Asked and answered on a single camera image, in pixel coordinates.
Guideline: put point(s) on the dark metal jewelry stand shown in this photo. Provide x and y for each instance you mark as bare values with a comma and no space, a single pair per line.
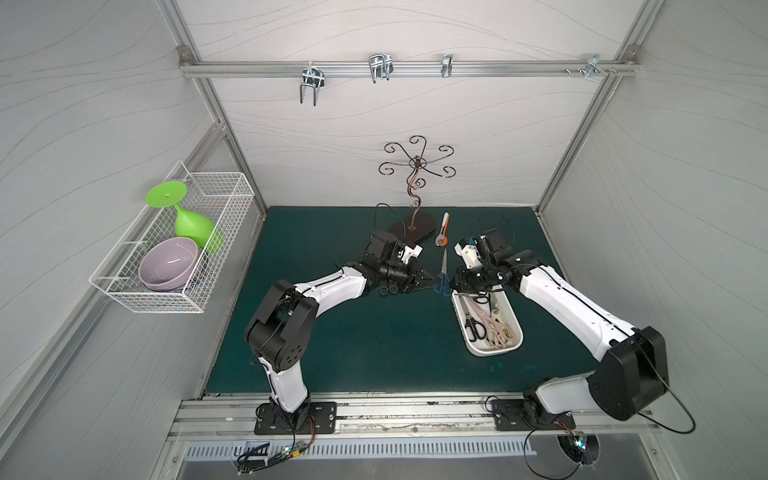
420,225

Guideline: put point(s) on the right metal hook cluster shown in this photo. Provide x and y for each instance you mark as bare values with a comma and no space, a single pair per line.
592,69

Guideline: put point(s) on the beige scissors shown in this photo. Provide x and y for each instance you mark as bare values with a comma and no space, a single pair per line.
499,335

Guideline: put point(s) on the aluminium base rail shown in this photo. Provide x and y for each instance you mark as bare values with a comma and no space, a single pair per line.
359,415

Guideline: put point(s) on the green plastic goblet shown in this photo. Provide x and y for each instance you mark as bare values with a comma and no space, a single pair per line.
188,224

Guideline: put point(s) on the small metal hook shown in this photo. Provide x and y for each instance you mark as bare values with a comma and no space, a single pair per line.
446,66

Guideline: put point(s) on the blue handled scissors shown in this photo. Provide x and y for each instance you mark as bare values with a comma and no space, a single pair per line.
442,285

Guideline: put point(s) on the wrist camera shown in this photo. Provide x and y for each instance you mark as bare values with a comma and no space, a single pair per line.
386,246
480,247

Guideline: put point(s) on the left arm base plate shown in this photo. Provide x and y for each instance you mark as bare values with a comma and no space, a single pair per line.
310,417

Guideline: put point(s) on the lilac bowl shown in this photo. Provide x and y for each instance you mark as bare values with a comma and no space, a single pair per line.
169,265

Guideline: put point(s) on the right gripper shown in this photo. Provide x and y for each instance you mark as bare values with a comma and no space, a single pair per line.
464,280

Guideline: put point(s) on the aluminium top rail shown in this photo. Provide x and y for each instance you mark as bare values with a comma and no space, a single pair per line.
402,69

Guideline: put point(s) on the large black scissors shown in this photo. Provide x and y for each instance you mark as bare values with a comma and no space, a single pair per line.
389,289

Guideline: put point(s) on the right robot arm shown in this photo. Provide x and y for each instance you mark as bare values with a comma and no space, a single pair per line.
632,369

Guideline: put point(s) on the double prong metal hook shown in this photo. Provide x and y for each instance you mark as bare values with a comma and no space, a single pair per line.
313,80

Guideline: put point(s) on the white vent strip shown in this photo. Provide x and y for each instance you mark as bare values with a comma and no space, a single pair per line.
367,448

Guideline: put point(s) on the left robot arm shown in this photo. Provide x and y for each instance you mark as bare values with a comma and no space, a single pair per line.
279,331

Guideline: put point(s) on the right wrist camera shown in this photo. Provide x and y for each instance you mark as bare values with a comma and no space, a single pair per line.
480,247

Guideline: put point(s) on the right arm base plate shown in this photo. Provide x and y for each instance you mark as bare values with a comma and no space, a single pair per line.
510,415

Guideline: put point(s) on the black handled scissors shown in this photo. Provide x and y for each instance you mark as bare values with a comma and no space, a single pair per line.
474,328

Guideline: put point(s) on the white storage box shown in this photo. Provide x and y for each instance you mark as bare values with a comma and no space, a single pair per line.
499,301

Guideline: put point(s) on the white wire basket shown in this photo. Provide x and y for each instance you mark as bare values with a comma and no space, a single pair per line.
223,197

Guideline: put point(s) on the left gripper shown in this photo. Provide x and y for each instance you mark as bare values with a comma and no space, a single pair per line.
413,278

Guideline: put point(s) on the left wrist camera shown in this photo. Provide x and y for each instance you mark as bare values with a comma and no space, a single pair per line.
386,246

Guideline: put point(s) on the pink scissors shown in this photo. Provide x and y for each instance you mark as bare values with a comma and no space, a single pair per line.
480,306

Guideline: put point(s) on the metal loop hook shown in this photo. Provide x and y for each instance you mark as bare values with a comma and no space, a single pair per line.
381,67

